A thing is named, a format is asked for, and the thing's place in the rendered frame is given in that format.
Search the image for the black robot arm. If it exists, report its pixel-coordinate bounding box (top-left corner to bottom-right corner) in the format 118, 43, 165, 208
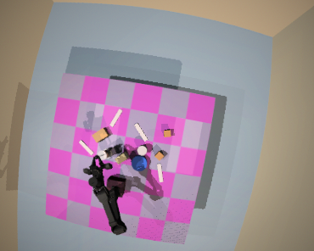
87, 165, 126, 235

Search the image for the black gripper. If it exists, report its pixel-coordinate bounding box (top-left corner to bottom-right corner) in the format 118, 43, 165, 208
83, 155, 113, 179

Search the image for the blue disc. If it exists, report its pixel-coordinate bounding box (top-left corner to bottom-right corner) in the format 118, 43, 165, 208
132, 155, 147, 171

